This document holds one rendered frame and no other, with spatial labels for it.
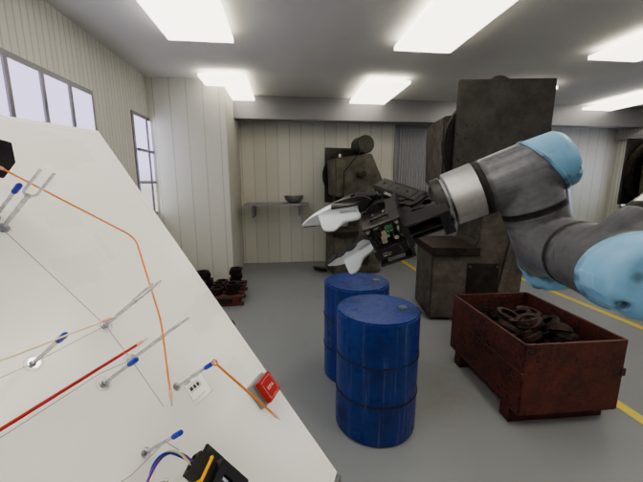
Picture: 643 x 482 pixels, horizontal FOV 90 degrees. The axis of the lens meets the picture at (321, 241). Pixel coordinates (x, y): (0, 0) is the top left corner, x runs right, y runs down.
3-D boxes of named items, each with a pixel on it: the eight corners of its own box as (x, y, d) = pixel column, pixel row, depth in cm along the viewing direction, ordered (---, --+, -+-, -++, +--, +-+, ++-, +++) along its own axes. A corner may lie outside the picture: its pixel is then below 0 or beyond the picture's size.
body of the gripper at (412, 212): (356, 230, 43) (447, 196, 39) (355, 200, 50) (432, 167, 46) (378, 270, 47) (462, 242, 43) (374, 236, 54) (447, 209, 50)
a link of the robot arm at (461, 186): (462, 155, 45) (476, 201, 49) (431, 168, 47) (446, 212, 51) (480, 177, 39) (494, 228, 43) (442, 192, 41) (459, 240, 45)
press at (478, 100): (418, 339, 327) (434, 53, 279) (384, 295, 448) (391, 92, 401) (546, 333, 339) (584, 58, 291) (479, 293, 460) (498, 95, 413)
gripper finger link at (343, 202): (329, 199, 48) (389, 194, 47) (330, 194, 49) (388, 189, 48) (333, 226, 50) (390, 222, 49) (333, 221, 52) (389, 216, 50)
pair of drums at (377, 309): (398, 356, 294) (403, 271, 280) (422, 453, 188) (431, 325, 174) (326, 352, 301) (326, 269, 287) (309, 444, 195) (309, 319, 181)
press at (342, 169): (371, 262, 640) (374, 141, 598) (388, 276, 539) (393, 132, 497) (311, 263, 626) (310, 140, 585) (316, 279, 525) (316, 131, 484)
